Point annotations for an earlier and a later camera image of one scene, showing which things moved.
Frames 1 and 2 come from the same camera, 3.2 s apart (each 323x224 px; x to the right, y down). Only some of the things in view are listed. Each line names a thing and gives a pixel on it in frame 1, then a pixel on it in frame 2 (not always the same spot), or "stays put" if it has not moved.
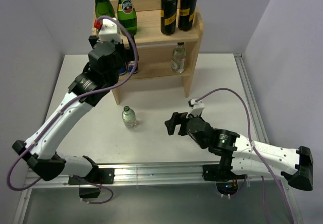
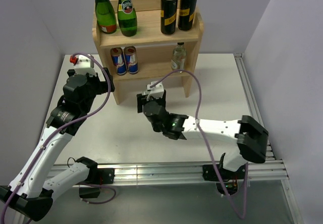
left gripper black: (128, 54) -> (102, 86)
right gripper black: (177, 118) -> (142, 99)
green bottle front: (103, 5) stays put
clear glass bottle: (178, 58) stays put
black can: (168, 6) stays put
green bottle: (126, 13) stays put
